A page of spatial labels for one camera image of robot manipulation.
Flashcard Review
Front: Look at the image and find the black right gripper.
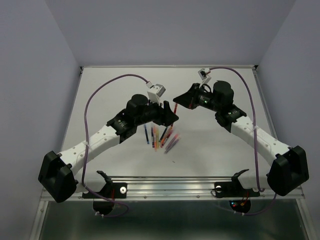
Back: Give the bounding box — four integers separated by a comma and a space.
172, 82, 221, 113

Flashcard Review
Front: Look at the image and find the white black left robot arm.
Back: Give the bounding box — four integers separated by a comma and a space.
38, 94, 179, 203

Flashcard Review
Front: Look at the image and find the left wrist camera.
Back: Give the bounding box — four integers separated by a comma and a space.
146, 81, 166, 105

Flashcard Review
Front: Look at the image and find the aluminium rail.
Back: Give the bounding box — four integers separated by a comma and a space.
41, 176, 306, 201

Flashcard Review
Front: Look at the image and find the green pen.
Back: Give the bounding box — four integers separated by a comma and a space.
159, 127, 168, 142

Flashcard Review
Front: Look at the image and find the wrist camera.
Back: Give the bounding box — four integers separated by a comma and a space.
146, 81, 166, 105
198, 68, 211, 87

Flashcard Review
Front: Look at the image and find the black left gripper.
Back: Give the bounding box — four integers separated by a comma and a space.
135, 96, 179, 127

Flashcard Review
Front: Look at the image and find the orange brown pen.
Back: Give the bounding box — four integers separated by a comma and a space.
160, 127, 173, 148

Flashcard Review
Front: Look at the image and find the red orange pen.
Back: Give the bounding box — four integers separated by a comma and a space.
173, 103, 178, 114

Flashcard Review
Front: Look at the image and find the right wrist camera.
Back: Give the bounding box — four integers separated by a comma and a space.
198, 68, 211, 87

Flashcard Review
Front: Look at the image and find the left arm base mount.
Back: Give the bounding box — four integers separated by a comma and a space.
81, 170, 129, 217

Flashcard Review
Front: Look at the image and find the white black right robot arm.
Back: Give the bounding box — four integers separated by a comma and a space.
173, 81, 310, 196

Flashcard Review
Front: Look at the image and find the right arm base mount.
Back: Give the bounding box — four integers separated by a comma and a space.
210, 169, 260, 216

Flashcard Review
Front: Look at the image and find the yellow pen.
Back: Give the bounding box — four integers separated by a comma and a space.
154, 126, 160, 152

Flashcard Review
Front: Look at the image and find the dark purple pen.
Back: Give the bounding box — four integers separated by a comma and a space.
150, 126, 155, 148

